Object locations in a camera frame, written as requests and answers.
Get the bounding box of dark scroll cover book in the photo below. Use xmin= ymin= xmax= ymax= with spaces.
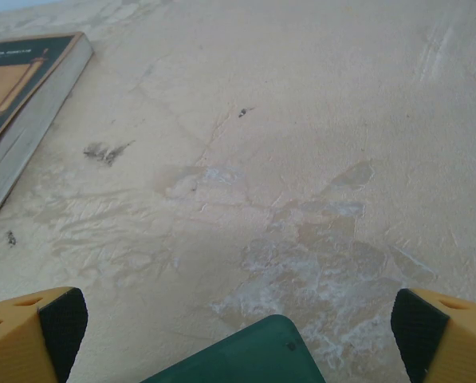
xmin=0 ymin=31 xmax=95 ymax=241

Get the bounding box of green pencil case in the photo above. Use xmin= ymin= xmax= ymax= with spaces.
xmin=140 ymin=314 xmax=327 ymax=383

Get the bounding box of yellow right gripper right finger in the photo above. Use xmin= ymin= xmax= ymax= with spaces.
xmin=391 ymin=287 xmax=476 ymax=383

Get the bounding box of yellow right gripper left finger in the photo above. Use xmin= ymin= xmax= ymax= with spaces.
xmin=0 ymin=286 xmax=89 ymax=383

